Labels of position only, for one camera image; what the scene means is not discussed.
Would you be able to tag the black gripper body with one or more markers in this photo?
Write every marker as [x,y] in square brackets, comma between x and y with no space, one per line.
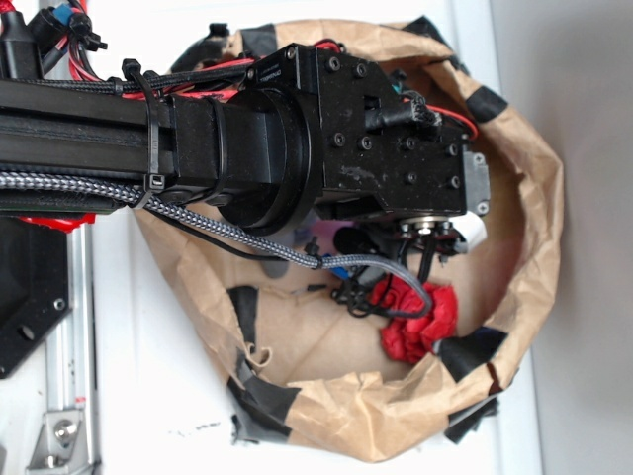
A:
[333,137]

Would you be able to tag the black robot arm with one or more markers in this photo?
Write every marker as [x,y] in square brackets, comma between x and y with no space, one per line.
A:
[78,147]

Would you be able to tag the grey plush elephant toy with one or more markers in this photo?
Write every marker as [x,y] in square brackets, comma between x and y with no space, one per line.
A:
[275,269]

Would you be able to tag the red crumpled paper ball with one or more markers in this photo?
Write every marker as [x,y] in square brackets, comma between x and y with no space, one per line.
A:
[409,340]

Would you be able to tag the brown paper bag bin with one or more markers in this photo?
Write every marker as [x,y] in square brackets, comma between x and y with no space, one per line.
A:
[299,368]

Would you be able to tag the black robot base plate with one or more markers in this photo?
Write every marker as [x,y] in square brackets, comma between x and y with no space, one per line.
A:
[34,288]

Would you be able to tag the aluminium extrusion rail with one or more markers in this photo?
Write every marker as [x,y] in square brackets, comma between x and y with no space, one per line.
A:
[70,351]

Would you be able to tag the metal corner bracket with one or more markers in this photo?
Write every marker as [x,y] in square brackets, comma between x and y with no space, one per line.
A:
[62,446]

